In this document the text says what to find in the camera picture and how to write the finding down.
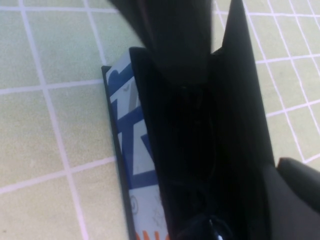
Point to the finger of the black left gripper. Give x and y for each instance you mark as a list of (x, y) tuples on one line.
[(180, 37), (135, 15)]

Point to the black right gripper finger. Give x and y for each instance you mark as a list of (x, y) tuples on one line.
[(295, 200)]

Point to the black glasses case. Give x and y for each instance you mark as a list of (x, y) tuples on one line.
[(135, 140)]

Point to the green white-grid tablecloth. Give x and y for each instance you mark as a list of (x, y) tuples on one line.
[(50, 125)]

